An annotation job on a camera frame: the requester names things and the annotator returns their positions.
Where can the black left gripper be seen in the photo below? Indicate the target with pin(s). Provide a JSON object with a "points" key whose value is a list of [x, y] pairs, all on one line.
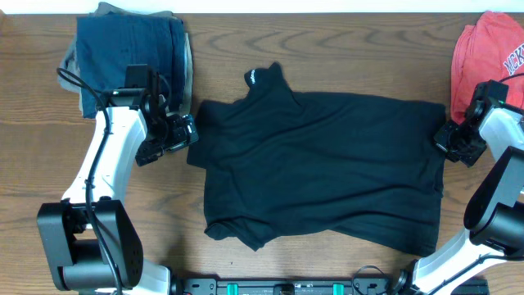
{"points": [[164, 144]]}

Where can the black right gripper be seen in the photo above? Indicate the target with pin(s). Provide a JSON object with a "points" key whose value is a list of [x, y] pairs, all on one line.
{"points": [[457, 144]]}

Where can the black t-shirt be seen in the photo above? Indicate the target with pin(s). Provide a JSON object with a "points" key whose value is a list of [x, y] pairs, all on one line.
{"points": [[281, 163]]}

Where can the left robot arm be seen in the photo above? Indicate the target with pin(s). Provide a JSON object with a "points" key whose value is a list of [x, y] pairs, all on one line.
{"points": [[88, 238]]}

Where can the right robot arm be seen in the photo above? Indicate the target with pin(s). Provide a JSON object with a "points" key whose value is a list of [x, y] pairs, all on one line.
{"points": [[492, 230]]}

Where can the red printed t-shirt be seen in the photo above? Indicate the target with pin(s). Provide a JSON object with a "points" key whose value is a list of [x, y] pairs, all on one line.
{"points": [[490, 49]]}

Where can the folded navy blue trousers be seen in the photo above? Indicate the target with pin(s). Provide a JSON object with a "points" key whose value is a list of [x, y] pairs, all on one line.
{"points": [[106, 45]]}

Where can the folded khaki beige trousers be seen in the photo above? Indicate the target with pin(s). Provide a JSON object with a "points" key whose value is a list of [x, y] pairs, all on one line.
{"points": [[86, 100]]}

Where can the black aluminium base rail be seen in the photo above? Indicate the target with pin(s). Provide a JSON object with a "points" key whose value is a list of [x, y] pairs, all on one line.
{"points": [[279, 287]]}

